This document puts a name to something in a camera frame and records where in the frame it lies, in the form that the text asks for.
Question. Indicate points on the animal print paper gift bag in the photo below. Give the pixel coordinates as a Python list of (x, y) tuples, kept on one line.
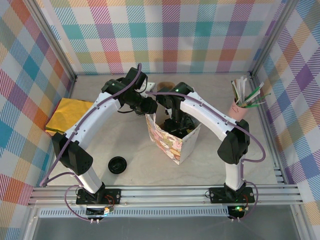
[(187, 150)]

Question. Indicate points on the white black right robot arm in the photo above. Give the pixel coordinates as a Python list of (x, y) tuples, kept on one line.
[(207, 112)]

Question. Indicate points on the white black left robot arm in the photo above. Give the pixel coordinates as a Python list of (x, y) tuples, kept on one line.
[(95, 117)]

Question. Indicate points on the black plastic cup lid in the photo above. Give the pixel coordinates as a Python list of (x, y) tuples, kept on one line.
[(117, 165)]

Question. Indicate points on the yellow paper napkin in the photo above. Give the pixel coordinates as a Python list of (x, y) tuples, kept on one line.
[(70, 115)]

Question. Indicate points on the green white wrapped straw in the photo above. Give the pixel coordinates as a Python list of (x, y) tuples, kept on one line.
[(255, 92)]

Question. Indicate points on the coloured paper napkin stack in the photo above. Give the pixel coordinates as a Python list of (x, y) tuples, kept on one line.
[(51, 131)]

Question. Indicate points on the small black controller board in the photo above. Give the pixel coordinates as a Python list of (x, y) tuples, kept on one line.
[(237, 211), (96, 212)]

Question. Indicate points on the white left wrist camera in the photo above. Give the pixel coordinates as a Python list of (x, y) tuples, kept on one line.
[(149, 87)]

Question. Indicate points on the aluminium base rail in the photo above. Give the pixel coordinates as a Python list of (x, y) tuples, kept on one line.
[(162, 193)]

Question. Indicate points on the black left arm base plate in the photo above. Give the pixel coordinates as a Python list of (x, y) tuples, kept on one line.
[(112, 196)]

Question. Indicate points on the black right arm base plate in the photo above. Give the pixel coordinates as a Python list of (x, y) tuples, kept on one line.
[(217, 195)]

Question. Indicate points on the aluminium frame post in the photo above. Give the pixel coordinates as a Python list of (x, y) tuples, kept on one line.
[(271, 37), (51, 37)]

